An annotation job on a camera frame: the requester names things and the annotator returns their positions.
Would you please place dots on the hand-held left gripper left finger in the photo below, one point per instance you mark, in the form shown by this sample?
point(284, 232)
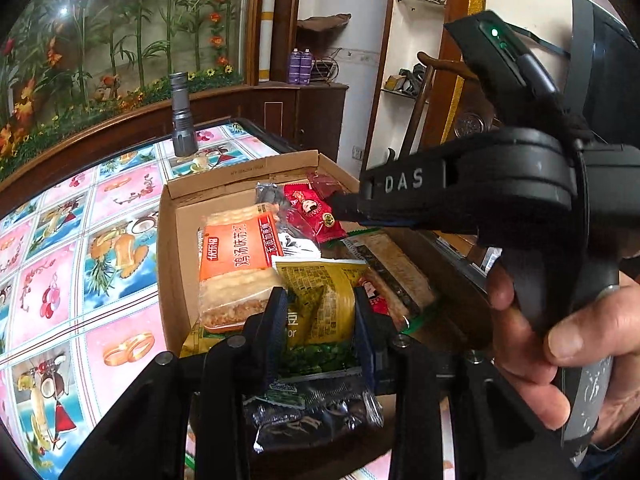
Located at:
point(275, 330)

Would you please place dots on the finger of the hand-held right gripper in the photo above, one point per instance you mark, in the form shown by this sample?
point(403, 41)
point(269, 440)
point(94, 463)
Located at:
point(400, 221)
point(350, 205)

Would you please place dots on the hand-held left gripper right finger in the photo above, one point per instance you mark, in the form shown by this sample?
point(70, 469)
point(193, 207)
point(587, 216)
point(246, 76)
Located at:
point(364, 340)

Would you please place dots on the dark red snack packet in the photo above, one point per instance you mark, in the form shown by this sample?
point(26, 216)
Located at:
point(325, 182)

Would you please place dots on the red face-print candy packet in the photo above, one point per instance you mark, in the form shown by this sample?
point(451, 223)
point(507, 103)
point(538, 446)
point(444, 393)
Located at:
point(376, 296)
point(310, 210)

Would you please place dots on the leafy green cracker packet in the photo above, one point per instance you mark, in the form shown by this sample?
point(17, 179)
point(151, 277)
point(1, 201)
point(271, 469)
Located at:
point(395, 265)

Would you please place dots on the yellow pea snack packet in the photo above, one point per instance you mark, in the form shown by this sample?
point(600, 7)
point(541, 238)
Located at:
point(320, 305)

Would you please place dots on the yellow green snack packet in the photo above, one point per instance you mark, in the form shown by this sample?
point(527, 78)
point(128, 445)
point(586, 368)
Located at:
point(200, 342)

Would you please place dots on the orange cracker packet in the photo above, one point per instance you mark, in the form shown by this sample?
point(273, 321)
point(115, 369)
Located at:
point(235, 260)

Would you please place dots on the silver foil snack packet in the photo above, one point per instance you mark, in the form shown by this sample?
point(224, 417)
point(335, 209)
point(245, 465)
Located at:
point(310, 415)
point(267, 192)

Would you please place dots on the cardboard box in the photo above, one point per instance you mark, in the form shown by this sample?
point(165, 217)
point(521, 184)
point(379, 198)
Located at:
point(175, 240)

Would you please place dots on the person's right forearm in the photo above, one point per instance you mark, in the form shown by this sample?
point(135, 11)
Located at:
point(607, 462)

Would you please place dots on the person's right hand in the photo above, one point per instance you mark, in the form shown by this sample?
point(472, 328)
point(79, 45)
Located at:
point(530, 390)

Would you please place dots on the wooden chair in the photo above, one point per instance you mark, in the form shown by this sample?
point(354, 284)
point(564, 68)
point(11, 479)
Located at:
point(470, 125)

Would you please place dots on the wooden sideboard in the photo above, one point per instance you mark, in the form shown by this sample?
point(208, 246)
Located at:
point(310, 110)

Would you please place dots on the dark jumbled objects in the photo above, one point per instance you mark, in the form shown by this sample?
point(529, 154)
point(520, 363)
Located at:
point(405, 80)

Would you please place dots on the purple spray can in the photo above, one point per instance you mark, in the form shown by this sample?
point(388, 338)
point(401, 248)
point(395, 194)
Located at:
point(294, 67)
point(306, 68)

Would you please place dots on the black television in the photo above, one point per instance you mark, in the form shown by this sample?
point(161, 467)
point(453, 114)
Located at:
point(612, 60)

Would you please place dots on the brown corner shelf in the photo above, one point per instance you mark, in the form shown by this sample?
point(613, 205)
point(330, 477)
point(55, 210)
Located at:
point(320, 22)

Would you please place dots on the grey flashlight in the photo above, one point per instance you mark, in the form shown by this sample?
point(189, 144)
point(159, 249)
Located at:
point(182, 120)

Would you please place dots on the white and yellow paper roll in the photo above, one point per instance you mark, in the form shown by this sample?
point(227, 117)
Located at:
point(268, 25)

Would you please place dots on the printed tablecloth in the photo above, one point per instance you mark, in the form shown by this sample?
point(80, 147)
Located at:
point(50, 270)

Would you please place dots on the glass artificial plant display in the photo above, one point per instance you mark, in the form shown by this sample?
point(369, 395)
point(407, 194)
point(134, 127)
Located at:
point(125, 20)

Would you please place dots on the wooden frame with gold trim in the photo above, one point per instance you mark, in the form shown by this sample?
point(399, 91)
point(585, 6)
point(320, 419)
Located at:
point(460, 60)

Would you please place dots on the white wall shelf unit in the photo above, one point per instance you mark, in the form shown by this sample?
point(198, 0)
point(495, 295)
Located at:
point(420, 0)

